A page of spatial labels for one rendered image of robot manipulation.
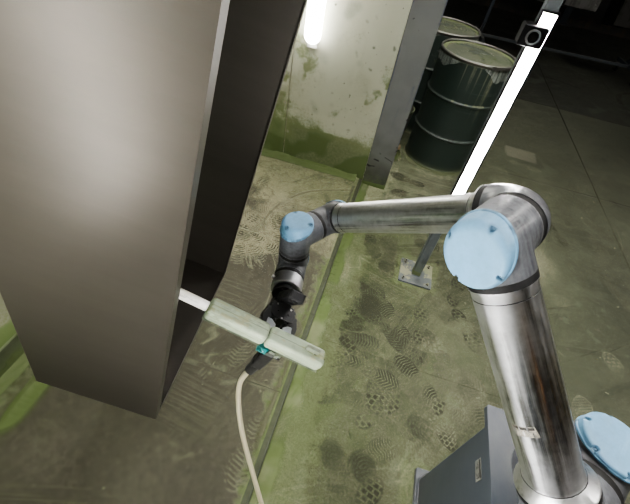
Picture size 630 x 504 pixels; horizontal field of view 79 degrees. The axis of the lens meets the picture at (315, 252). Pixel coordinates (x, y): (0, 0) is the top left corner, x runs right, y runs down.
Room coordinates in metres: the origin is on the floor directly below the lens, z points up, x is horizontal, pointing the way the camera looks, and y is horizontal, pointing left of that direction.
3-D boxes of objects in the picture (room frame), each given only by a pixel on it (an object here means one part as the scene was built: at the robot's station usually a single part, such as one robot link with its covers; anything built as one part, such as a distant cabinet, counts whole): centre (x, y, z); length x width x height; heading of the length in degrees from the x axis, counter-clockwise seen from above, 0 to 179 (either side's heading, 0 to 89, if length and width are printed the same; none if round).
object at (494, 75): (3.19, -0.88, 0.44); 0.59 x 0.58 x 0.89; 7
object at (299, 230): (0.81, 0.06, 0.92); 0.12 x 0.09 x 0.12; 141
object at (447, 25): (3.82, -0.71, 0.86); 0.54 x 0.54 x 0.01
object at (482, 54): (3.19, -0.88, 0.86); 0.54 x 0.54 x 0.01
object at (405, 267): (1.67, -0.63, 0.01); 0.20 x 0.20 x 0.01; 83
